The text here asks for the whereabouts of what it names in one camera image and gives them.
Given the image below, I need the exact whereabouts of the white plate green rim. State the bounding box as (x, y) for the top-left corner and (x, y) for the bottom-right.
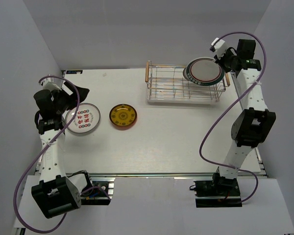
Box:
(183, 57), (225, 86)

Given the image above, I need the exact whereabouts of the white plate red lettering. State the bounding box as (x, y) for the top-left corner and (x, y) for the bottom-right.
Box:
(65, 103), (101, 135)

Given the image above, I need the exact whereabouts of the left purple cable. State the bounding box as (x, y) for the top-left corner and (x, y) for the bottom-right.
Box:
(13, 75), (111, 233)

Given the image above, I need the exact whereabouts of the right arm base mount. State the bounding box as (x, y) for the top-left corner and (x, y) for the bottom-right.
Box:
(189, 172), (242, 208)

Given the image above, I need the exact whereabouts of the black label sticker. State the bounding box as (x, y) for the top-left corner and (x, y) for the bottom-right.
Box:
(66, 70), (83, 74)

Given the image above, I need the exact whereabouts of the yellow patterned plate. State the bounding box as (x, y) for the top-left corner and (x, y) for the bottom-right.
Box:
(109, 104), (138, 119)

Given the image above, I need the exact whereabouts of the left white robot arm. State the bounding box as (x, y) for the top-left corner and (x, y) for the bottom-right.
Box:
(31, 82), (94, 218)

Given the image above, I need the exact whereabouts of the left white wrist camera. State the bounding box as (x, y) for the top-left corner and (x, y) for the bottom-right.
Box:
(39, 77), (63, 91)

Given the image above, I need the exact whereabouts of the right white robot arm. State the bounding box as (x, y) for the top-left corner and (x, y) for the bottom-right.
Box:
(210, 38), (276, 195)

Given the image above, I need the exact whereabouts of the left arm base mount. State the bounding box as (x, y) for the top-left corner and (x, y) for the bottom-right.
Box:
(81, 174), (115, 206)

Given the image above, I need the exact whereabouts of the metal wire dish rack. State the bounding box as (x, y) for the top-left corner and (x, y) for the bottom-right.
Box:
(145, 61), (230, 104)

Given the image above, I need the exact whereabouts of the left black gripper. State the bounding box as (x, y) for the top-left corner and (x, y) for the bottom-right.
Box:
(52, 81), (89, 115)

